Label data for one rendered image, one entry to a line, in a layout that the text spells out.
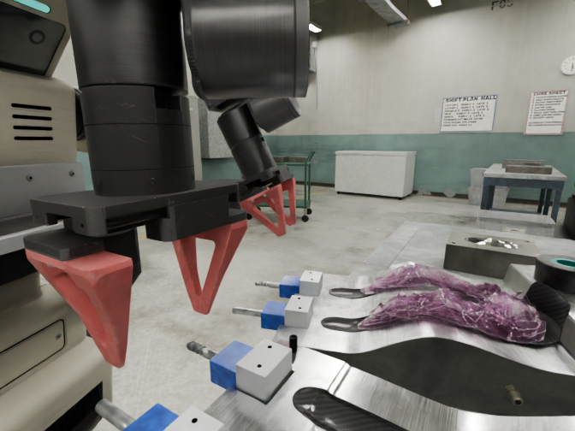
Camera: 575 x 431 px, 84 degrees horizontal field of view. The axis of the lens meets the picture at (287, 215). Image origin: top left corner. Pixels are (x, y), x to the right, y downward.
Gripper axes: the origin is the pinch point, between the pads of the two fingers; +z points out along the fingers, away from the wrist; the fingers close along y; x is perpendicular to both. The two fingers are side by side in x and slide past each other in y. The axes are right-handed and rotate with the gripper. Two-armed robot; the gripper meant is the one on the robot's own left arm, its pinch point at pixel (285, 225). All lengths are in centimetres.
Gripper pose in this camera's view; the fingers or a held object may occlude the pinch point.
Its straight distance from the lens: 52.9
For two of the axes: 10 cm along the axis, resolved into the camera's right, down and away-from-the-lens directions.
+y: 2.5, -2.2, 9.4
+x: -8.7, 3.8, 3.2
